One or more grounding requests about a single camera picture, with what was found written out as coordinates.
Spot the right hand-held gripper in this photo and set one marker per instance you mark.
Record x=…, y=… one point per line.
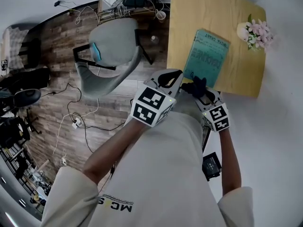
x=217, y=117

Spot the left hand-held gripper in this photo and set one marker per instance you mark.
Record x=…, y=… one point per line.
x=151, y=107

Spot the dark blue cloth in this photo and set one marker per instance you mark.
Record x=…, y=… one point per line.
x=196, y=86

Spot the teal book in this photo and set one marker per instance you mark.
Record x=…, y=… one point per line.
x=207, y=58

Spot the person's right forearm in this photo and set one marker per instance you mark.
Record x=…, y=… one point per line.
x=230, y=164

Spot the person's left forearm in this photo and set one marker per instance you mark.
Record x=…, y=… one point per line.
x=111, y=155

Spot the clear water bottle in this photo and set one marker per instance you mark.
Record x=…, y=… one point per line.
x=154, y=39

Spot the grey shell chair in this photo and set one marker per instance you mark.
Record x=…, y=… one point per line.
x=111, y=55

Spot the white paper cup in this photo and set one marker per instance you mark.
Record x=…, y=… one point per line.
x=161, y=15

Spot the black battery pack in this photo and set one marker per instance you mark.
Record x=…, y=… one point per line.
x=211, y=165

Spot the pink flowers in white pot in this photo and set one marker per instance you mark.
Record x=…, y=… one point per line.
x=258, y=34

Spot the person's beige shirt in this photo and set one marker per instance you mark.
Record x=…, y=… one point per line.
x=161, y=174

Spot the white power strip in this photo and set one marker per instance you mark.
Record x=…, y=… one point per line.
x=77, y=122

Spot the small white plug adapter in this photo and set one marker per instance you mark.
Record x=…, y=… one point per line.
x=64, y=161

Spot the black power adapter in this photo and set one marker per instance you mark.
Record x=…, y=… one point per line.
x=57, y=3

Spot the black office chair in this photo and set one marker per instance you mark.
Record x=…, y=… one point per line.
x=26, y=96

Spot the table with checkered cloth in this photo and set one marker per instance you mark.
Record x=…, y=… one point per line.
x=15, y=46

